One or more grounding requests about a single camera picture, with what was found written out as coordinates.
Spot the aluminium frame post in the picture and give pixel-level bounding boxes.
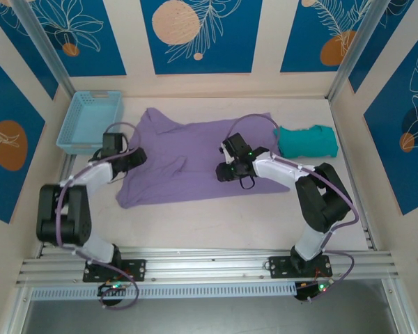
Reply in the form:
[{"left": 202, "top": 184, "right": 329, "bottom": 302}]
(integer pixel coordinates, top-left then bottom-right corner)
[
  {"left": 10, "top": 0, "right": 74, "bottom": 98},
  {"left": 327, "top": 0, "right": 394, "bottom": 102}
]

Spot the light blue plastic basket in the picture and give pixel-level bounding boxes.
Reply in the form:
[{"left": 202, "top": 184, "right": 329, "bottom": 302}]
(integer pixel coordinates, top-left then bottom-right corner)
[{"left": 56, "top": 90, "right": 125, "bottom": 156}]

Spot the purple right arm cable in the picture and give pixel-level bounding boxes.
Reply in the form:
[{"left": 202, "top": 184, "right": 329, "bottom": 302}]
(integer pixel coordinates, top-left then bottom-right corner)
[{"left": 225, "top": 113, "right": 359, "bottom": 303}]

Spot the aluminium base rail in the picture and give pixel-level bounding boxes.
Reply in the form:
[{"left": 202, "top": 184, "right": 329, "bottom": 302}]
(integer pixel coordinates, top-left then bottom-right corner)
[{"left": 15, "top": 247, "right": 401, "bottom": 286}]

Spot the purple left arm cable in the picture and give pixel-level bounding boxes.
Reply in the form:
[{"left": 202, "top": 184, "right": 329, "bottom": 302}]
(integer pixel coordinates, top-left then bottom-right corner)
[{"left": 55, "top": 121, "right": 142, "bottom": 311}]

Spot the folded teal t-shirt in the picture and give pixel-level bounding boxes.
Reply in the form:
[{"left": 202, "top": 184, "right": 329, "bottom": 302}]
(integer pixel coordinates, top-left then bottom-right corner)
[{"left": 273, "top": 124, "right": 339, "bottom": 159}]

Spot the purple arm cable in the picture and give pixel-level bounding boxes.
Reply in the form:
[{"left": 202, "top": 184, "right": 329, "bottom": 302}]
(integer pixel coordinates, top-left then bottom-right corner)
[
  {"left": 55, "top": 121, "right": 142, "bottom": 311},
  {"left": 225, "top": 113, "right": 359, "bottom": 303}
]

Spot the small controller circuit board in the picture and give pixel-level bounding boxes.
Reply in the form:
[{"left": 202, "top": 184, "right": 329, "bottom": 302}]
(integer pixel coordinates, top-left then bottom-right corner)
[
  {"left": 97, "top": 282, "right": 130, "bottom": 297},
  {"left": 294, "top": 280, "right": 335, "bottom": 301}
]

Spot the grey slotted cable duct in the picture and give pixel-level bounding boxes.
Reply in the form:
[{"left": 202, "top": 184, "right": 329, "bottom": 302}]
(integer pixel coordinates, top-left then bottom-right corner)
[{"left": 30, "top": 281, "right": 297, "bottom": 301}]

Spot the purple t-shirt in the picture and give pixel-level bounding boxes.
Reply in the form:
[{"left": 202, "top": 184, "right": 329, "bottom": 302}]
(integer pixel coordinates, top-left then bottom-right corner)
[{"left": 116, "top": 107, "right": 290, "bottom": 209}]

